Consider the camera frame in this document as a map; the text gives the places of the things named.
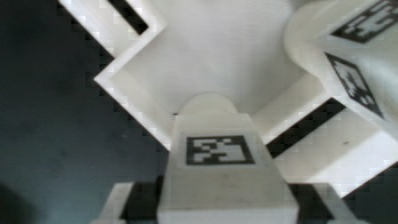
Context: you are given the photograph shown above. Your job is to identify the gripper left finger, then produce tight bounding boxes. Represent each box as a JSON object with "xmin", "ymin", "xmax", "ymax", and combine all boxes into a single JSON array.
[{"xmin": 88, "ymin": 182, "xmax": 159, "ymax": 224}]

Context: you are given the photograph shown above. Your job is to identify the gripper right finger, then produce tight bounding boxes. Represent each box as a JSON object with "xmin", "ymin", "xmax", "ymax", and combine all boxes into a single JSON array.
[{"xmin": 290, "ymin": 183, "xmax": 372, "ymax": 224}]

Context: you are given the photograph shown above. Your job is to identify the white chair leg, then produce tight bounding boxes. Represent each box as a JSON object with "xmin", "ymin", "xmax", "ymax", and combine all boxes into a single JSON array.
[
  {"xmin": 157, "ymin": 94, "xmax": 299, "ymax": 224},
  {"xmin": 285, "ymin": 0, "xmax": 398, "ymax": 139}
]

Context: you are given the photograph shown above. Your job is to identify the white chair seat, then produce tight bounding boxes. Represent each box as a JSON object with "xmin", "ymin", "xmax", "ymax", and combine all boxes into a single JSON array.
[{"xmin": 59, "ymin": 0, "xmax": 328, "ymax": 145}]

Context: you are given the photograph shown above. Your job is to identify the white U-shaped obstacle fence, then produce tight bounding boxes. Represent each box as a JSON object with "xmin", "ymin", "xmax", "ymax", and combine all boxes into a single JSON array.
[{"xmin": 276, "ymin": 110, "xmax": 398, "ymax": 197}]

